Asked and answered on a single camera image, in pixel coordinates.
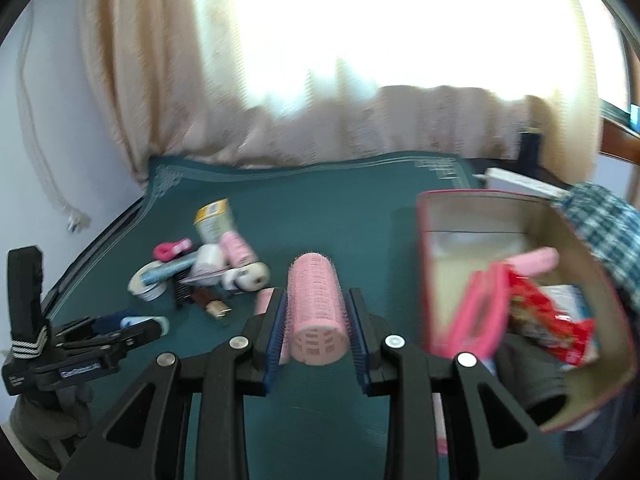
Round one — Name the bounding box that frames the dark thread cone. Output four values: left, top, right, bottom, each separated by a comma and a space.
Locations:
516, 131, 541, 178

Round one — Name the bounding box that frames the red snack packet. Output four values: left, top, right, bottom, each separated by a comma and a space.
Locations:
508, 269, 600, 367

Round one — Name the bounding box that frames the pink small clip toy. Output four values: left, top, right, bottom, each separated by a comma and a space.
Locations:
153, 238, 193, 262

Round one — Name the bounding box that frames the blue glitter tube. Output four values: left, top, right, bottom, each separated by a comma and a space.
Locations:
128, 252, 196, 302

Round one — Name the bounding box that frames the white power strip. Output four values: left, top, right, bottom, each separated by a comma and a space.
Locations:
483, 167, 567, 200

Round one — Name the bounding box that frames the beige lace curtain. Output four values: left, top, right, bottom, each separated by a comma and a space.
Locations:
80, 0, 601, 183

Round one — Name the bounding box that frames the large pink hair roller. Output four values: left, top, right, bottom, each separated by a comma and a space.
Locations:
288, 252, 349, 366

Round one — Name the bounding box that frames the brown gold lipstick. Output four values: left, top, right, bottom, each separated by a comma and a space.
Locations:
191, 288, 231, 320

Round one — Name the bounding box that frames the black comb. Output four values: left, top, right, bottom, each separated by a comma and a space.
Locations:
171, 269, 194, 309

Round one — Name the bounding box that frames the pink thread spool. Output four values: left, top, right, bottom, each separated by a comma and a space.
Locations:
219, 231, 258, 268

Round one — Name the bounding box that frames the black cylinder container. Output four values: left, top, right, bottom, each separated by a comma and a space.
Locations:
494, 334, 568, 426

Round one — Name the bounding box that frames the thin pink hair roller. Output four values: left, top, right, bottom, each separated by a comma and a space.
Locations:
503, 247, 560, 278

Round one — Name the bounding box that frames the left gloved hand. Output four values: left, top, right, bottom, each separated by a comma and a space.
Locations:
9, 385, 93, 472

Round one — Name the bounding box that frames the red tin storage box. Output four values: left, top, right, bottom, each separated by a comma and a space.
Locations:
416, 190, 638, 432

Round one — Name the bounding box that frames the yellow white small carton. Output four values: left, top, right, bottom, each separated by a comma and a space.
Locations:
193, 198, 235, 244

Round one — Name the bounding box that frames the dark green table mat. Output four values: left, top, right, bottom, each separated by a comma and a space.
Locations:
50, 153, 477, 479

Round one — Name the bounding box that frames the white tape roll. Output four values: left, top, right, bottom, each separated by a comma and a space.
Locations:
192, 244, 227, 278

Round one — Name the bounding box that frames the panda figurine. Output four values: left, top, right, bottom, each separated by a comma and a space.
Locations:
221, 262, 270, 292

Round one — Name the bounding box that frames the plaid folded cloth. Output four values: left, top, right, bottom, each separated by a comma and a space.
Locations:
551, 182, 640, 311

